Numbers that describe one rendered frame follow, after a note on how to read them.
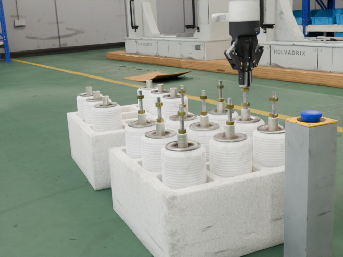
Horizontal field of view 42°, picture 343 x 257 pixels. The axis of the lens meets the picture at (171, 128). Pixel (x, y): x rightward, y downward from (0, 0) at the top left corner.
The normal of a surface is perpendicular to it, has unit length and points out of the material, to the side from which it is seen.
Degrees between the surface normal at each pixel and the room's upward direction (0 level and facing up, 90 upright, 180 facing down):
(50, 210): 0
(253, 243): 90
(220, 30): 90
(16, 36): 90
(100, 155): 90
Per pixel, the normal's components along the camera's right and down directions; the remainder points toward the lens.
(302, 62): -0.83, 0.18
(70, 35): 0.55, 0.18
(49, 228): -0.05, -0.97
